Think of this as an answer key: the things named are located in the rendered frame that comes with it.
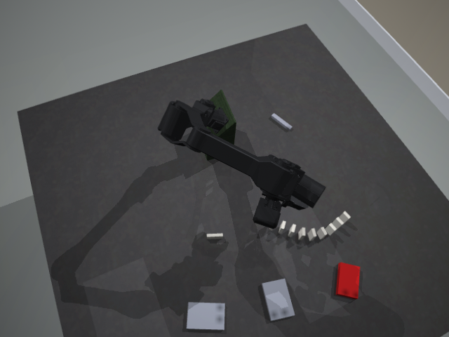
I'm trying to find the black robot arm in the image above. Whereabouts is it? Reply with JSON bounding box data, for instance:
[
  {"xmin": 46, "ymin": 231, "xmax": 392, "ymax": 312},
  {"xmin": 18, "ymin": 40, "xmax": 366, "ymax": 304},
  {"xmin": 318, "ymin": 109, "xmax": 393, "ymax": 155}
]
[{"xmin": 158, "ymin": 98, "xmax": 326, "ymax": 210}]

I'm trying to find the red rectangular block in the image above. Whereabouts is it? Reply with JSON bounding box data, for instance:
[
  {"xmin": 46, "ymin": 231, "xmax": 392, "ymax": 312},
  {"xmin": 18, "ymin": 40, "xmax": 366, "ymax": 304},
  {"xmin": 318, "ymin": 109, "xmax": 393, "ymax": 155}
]
[{"xmin": 336, "ymin": 263, "xmax": 360, "ymax": 300}]

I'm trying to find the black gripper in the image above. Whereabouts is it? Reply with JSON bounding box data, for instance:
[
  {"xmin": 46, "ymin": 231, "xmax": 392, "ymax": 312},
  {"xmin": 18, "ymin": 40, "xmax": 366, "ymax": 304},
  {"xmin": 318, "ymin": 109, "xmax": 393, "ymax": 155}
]
[{"xmin": 253, "ymin": 192, "xmax": 284, "ymax": 229}]

